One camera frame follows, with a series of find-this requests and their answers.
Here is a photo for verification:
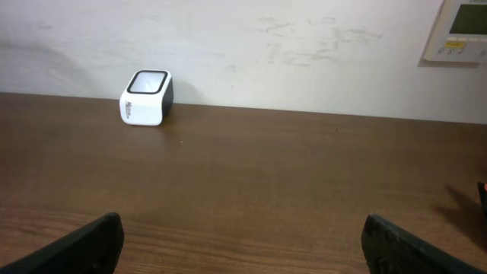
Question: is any white barcode scanner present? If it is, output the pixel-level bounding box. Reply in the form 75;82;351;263
119;69;174;126

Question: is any beige wall control panel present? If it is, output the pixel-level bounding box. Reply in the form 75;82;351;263
423;0;486;63

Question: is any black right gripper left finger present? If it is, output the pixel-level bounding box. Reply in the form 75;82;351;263
1;212;124;274

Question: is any black silver snack packet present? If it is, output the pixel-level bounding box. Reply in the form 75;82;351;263
477;182;487;218

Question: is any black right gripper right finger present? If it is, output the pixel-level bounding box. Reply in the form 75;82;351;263
361;215;484;274

